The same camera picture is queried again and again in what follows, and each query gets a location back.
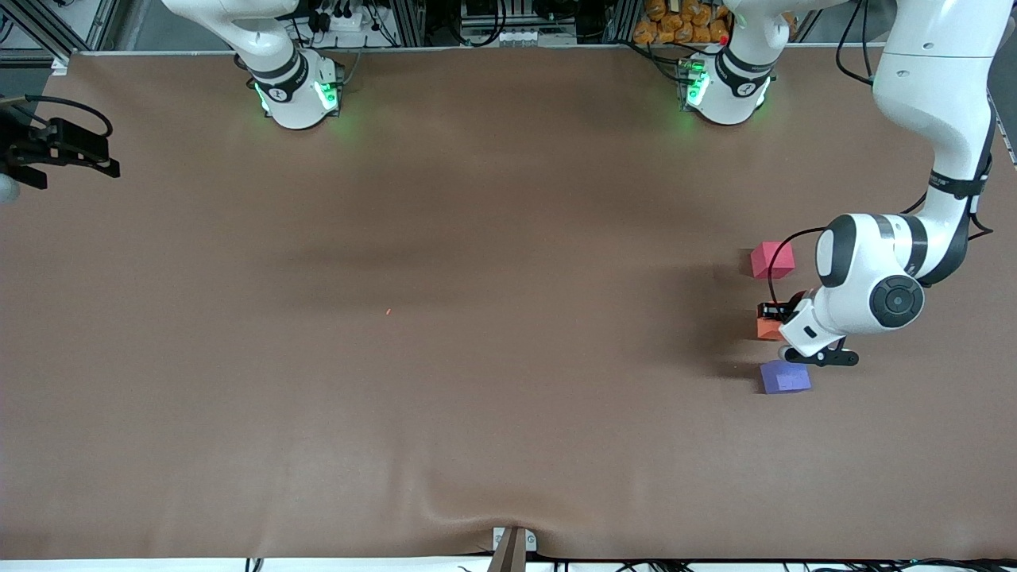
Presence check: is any pile of orange objects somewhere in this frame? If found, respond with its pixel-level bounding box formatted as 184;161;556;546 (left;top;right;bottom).
632;0;733;46

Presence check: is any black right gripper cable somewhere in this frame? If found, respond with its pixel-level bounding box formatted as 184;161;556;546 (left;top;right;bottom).
0;95;114;139

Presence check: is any white power strip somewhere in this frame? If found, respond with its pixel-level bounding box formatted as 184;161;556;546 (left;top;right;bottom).
316;10;368;34

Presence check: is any red foam block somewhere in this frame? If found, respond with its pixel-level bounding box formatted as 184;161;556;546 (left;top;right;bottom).
750;242;796;280

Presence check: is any metal table edge bracket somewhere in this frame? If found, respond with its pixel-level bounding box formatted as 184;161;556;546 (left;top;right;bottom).
487;526;539;572

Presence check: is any purple foam block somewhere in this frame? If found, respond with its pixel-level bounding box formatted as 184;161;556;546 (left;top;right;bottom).
760;359;813;396

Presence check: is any large table cover mat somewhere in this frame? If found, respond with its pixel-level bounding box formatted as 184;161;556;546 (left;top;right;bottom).
0;44;1017;562

